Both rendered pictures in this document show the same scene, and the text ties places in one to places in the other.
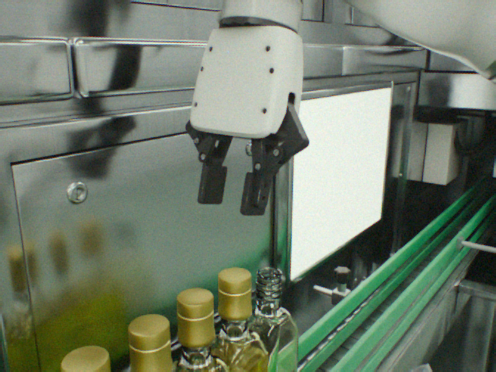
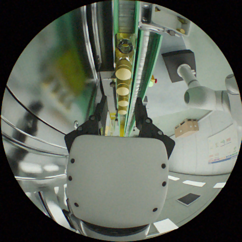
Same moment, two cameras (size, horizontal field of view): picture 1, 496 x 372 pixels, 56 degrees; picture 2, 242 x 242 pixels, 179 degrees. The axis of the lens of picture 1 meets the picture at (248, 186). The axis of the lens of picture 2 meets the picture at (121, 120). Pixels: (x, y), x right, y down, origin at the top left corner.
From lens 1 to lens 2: 0.53 m
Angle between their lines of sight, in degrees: 126
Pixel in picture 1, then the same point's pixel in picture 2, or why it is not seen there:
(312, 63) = not seen: outside the picture
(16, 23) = not seen: hidden behind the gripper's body
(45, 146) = not seen: hidden behind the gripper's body
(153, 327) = (125, 103)
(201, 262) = (72, 44)
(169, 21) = (23, 186)
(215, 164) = (102, 122)
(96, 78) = (63, 163)
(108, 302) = (85, 83)
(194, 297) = (123, 92)
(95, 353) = (122, 111)
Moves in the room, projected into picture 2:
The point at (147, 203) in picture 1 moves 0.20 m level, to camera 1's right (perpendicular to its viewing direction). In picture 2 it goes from (64, 95) to (156, 26)
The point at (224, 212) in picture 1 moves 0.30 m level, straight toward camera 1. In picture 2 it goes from (54, 36) to (145, 102)
